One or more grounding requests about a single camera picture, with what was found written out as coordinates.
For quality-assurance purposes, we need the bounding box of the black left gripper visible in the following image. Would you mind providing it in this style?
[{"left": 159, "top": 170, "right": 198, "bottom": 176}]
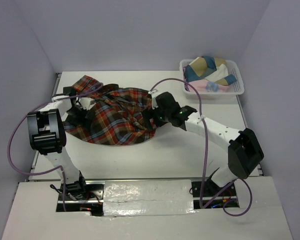
[{"left": 65, "top": 105, "right": 95, "bottom": 132}]

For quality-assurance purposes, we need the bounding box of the red plaid long sleeve shirt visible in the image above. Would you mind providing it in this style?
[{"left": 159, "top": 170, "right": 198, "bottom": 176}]
[{"left": 63, "top": 75, "right": 156, "bottom": 146}]

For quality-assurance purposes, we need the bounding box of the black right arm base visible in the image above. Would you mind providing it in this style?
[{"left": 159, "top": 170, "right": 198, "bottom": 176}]
[{"left": 188, "top": 179, "right": 239, "bottom": 210}]

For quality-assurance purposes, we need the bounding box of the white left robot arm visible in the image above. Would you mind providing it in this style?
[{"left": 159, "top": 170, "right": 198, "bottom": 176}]
[{"left": 26, "top": 86, "right": 94, "bottom": 200}]

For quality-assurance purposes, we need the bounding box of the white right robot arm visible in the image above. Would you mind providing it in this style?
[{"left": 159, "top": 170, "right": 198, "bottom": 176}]
[{"left": 142, "top": 89, "right": 264, "bottom": 196}]

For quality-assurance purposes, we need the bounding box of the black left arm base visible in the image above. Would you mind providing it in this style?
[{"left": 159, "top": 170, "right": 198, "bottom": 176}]
[{"left": 50, "top": 181, "right": 105, "bottom": 217}]

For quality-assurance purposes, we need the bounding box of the pink folded shirt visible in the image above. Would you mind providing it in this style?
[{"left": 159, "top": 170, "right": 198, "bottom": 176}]
[{"left": 190, "top": 79, "right": 230, "bottom": 93}]

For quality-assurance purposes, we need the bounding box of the blue tan patchwork shirt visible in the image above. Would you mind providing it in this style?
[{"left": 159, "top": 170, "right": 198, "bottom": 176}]
[{"left": 183, "top": 56, "right": 237, "bottom": 86}]

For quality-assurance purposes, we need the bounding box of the white plastic laundry basket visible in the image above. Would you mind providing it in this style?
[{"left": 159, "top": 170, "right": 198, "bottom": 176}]
[{"left": 179, "top": 56, "right": 245, "bottom": 99}]

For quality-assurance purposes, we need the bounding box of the white foil covered board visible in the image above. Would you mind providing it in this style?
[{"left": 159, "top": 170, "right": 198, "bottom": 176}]
[{"left": 103, "top": 179, "right": 195, "bottom": 217}]

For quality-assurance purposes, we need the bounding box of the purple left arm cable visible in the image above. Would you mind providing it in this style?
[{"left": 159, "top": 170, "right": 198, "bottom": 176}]
[{"left": 6, "top": 83, "right": 105, "bottom": 211}]

